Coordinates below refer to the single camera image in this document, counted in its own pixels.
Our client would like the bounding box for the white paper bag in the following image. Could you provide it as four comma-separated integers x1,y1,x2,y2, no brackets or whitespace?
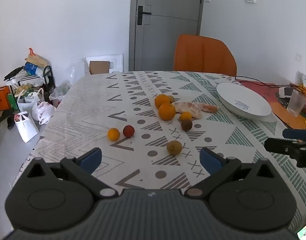
14,112,39,143

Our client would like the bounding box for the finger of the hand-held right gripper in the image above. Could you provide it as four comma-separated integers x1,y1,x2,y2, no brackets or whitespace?
264,137,301,156
282,129,306,141

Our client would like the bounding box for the black shoe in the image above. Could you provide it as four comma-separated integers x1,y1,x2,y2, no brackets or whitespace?
0,109,17,130

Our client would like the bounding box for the white plastic bag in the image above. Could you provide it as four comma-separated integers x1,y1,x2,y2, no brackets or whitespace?
32,101,56,125

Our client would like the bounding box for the red orange printed mat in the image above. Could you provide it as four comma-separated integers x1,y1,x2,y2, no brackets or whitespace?
237,79,306,130

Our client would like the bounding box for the black cable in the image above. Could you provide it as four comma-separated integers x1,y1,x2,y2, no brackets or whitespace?
235,76,301,90

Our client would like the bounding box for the blue packet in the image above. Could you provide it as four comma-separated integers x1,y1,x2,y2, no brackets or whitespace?
23,62,43,77

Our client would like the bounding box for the white tote bag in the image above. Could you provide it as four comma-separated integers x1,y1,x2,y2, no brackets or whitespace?
17,88,45,113

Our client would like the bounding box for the white plate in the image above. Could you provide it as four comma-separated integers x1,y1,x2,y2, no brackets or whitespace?
215,82,272,120

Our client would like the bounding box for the orange chair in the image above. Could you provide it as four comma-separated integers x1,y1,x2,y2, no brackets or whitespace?
173,34,237,77

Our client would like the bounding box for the beige bag with orange handle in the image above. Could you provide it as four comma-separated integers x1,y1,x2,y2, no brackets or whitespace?
25,47,50,68

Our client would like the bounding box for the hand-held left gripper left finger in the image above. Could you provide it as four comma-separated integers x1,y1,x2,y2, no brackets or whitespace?
23,147,120,198

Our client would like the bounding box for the orange box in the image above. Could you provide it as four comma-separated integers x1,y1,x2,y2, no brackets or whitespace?
0,86,10,111

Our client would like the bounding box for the black door handle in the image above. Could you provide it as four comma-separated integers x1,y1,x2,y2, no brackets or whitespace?
137,6,152,25

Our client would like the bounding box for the peeled pomelo segment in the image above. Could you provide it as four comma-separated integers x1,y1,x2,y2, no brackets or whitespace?
172,102,218,120

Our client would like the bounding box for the red round fruit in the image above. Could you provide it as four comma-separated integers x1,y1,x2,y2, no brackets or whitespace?
123,125,135,138

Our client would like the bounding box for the translucent plastic bag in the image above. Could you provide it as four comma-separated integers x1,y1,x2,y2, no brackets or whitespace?
49,83,72,105

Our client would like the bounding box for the black storage rack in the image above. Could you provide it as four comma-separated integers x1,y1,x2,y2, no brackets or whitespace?
8,65,56,110

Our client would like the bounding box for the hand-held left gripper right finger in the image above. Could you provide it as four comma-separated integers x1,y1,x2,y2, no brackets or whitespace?
184,147,281,198

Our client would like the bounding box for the clear plastic bag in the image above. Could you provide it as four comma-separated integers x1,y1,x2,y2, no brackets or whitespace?
65,59,90,85

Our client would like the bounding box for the large orange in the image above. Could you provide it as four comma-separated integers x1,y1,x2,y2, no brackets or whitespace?
158,103,176,121
154,94,171,110

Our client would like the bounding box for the patterned tablecloth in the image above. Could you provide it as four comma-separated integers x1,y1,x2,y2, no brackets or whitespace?
13,70,306,233

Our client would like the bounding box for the grey door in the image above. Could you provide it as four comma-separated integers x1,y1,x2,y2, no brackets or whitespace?
129,0,205,72

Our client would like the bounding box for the white electronic device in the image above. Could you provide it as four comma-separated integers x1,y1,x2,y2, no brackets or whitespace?
279,86,297,98

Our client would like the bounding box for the yellow-green round fruit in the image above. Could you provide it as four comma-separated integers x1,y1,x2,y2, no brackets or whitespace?
167,140,183,155

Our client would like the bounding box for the brown cardboard box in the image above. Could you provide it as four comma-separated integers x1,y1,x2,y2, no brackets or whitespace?
89,61,110,75

